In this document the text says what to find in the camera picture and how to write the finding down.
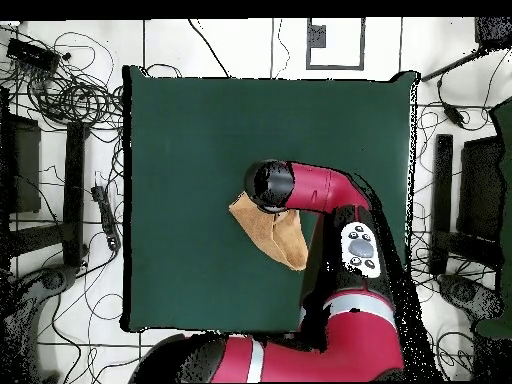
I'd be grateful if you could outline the tan terry towel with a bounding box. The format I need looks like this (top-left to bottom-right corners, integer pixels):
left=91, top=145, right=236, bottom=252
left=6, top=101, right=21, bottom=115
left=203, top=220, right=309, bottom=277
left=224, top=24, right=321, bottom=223
left=228, top=191, right=310, bottom=272

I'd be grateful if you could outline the dark flat box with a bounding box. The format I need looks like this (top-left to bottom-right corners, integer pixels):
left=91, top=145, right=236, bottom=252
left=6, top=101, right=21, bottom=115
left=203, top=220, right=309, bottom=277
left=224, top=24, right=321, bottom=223
left=455, top=135, right=503, bottom=241
left=0, top=113, right=42, bottom=215

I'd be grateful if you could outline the dark green table cloth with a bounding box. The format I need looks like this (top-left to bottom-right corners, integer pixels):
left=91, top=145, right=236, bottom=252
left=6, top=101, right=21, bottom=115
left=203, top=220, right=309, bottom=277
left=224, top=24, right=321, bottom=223
left=121, top=65, right=419, bottom=334

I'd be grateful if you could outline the black power strip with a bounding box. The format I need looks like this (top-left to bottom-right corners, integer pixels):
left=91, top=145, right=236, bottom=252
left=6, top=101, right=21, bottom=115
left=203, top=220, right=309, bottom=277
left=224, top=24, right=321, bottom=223
left=90, top=184, right=122, bottom=252

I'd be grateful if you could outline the black upright bar stand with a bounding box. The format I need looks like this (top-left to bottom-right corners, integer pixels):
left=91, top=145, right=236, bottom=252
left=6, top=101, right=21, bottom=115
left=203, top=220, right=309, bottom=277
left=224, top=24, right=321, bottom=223
left=429, top=133, right=455, bottom=277
left=61, top=121, right=91, bottom=269

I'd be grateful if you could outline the grey curved base foot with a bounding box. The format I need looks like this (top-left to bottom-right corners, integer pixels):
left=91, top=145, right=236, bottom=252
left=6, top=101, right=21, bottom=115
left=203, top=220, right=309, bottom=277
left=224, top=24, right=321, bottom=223
left=435, top=273, right=505, bottom=321
left=0, top=263, right=79, bottom=383

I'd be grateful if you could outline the dark grey power adapter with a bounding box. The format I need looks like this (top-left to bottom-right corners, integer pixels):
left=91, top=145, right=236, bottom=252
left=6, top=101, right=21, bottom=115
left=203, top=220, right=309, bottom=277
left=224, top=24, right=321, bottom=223
left=441, top=103, right=467, bottom=129

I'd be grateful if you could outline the dark tripod rod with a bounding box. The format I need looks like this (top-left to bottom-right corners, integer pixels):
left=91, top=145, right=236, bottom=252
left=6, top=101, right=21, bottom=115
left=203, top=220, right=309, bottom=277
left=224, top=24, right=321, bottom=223
left=419, top=16, right=512, bottom=83

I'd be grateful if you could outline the black electronics box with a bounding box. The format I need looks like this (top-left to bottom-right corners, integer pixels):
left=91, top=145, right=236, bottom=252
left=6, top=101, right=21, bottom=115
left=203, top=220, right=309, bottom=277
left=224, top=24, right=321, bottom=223
left=5, top=36, right=61, bottom=73

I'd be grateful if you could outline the tangle of black cables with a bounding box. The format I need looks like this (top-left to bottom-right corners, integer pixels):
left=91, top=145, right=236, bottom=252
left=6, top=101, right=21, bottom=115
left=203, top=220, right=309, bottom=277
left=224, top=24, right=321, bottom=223
left=0, top=23, right=125, bottom=133

